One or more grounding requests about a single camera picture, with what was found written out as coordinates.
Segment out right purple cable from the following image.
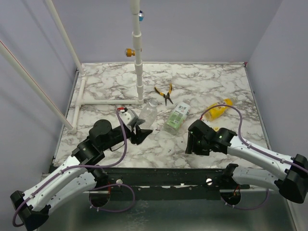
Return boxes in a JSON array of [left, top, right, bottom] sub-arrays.
[[199, 103, 308, 209]]

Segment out green label bottle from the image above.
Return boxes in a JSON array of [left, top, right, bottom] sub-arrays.
[[164, 100, 191, 135]]

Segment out clear plastic bottle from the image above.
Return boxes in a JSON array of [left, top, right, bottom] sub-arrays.
[[139, 99, 158, 129]]

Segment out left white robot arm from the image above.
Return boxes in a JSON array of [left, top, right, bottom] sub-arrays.
[[10, 119, 152, 231]]

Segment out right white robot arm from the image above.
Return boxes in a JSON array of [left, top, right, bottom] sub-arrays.
[[185, 120, 308, 204]]

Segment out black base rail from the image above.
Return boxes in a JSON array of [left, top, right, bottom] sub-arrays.
[[48, 166, 251, 202]]

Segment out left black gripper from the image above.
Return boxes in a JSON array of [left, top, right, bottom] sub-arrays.
[[102, 119, 153, 151]]

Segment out yellow drink bottle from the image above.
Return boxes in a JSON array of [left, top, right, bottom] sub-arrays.
[[204, 98, 235, 121]]

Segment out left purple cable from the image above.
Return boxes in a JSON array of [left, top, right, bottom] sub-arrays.
[[12, 108, 136, 228]]

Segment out purple cable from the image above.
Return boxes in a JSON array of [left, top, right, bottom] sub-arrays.
[[12, 108, 136, 228], [199, 103, 308, 209]]

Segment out white pvc pipe frame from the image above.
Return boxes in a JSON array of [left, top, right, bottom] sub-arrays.
[[46, 0, 144, 134]]

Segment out left diagonal white pipe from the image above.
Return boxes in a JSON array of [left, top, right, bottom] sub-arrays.
[[0, 41, 76, 133]]

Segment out blue cap on pipe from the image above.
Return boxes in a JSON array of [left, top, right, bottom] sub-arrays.
[[139, 10, 144, 22]]

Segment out yellow cap on pipe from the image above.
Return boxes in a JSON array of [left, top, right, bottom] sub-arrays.
[[124, 48, 136, 57]]

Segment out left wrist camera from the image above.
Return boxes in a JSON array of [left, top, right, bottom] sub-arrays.
[[119, 107, 144, 128]]

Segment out yellow handled pliers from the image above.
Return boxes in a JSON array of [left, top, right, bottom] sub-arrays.
[[154, 83, 174, 106]]

